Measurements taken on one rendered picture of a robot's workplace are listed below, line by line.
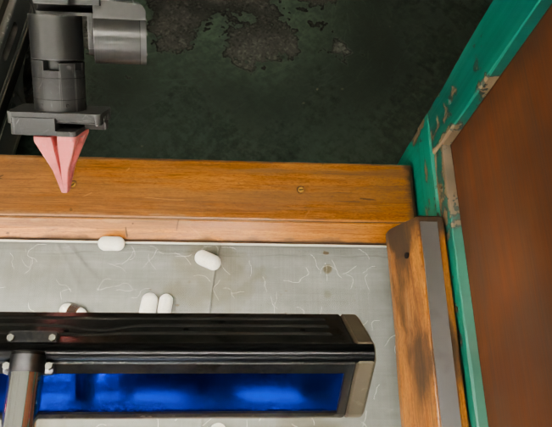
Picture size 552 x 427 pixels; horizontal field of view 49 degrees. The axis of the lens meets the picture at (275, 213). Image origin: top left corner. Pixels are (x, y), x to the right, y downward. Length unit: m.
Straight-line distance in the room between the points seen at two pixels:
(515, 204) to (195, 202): 0.42
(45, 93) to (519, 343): 0.56
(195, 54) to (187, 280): 1.18
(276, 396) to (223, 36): 1.59
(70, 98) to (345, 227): 0.39
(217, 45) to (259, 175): 1.11
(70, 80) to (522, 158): 0.48
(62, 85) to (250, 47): 1.26
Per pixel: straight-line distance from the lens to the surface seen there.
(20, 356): 0.45
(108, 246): 0.84
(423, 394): 0.74
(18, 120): 0.74
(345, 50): 1.97
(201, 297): 0.83
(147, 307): 0.81
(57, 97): 0.73
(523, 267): 0.63
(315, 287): 0.84
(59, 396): 0.48
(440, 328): 0.74
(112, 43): 0.72
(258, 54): 1.93
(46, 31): 0.72
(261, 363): 0.44
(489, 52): 0.69
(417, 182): 0.90
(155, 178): 0.86
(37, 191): 0.89
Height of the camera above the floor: 1.54
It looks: 67 degrees down
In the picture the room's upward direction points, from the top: 12 degrees clockwise
